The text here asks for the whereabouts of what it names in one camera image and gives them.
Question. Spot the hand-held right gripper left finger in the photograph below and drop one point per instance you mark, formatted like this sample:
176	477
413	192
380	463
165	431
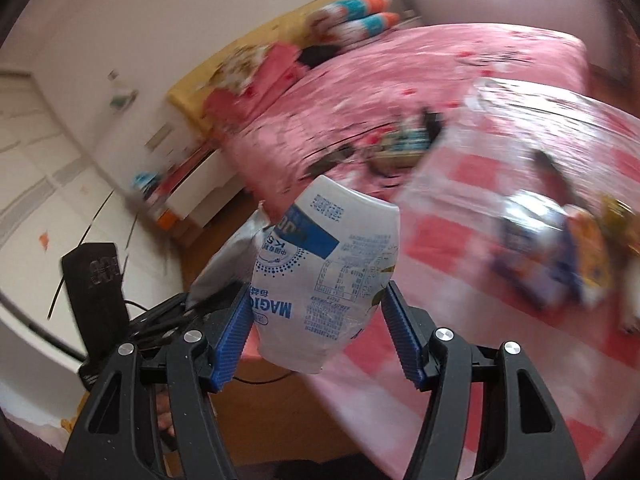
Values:
231	340

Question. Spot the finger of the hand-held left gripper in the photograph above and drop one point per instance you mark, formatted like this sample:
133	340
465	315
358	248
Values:
160	317

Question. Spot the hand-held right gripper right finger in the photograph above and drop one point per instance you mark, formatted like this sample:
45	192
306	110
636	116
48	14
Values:
404	340

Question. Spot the white blue print pouch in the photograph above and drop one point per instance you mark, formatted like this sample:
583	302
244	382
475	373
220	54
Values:
320	280

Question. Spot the purple cartoon tissue pack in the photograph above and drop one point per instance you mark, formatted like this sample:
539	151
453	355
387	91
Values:
530	250

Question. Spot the orange blue snack packet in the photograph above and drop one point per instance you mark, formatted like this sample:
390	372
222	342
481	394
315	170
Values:
590	247

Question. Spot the red white checked tablecloth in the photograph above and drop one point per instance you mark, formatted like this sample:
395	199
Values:
450	240

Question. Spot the white nightstand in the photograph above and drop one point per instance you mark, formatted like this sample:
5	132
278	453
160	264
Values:
200	190

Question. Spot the beige power strip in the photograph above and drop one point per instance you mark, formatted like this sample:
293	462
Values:
405	144

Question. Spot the black power adapter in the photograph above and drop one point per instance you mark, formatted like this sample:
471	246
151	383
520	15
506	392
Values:
432	125

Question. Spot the yellow wooden headboard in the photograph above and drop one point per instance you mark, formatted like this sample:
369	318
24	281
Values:
210	75

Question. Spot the yellow red snack packet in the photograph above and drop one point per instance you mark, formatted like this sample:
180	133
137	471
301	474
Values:
620	215

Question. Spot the folded pink quilt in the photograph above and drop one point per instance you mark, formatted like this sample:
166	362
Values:
270	77

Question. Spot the pink bed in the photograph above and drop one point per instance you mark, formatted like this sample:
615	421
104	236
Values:
400	60

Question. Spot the black garment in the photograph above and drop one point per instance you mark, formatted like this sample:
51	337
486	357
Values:
320	56

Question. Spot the cartoon print pillow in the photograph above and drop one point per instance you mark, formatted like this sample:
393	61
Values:
350	7
370	27

